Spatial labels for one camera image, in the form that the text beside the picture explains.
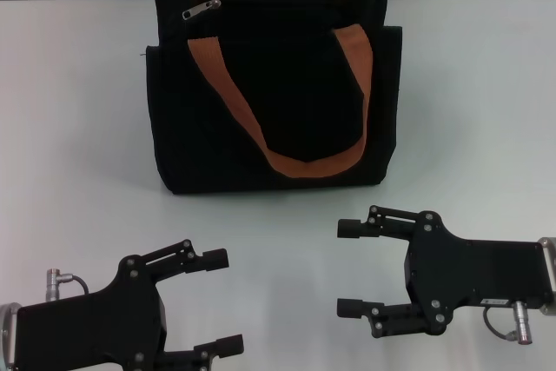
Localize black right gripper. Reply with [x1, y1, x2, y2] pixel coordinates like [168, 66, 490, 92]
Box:
[336, 204, 553, 340]

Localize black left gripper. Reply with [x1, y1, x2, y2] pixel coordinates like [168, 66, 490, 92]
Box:
[15, 253, 175, 371]

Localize silver zipper pull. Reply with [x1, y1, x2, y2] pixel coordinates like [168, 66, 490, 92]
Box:
[181, 0, 222, 21]

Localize gripper cable with connector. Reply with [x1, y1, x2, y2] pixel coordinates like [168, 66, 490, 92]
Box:
[45, 267, 90, 302]
[484, 301, 534, 344]

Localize left gripper cable with connector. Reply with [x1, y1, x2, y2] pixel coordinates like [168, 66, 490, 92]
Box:
[45, 267, 90, 302]

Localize black food bag orange handles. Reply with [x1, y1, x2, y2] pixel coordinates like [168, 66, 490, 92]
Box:
[139, 0, 403, 196]

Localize right gripper cable with connector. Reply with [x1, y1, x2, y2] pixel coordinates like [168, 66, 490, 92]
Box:
[484, 301, 534, 344]

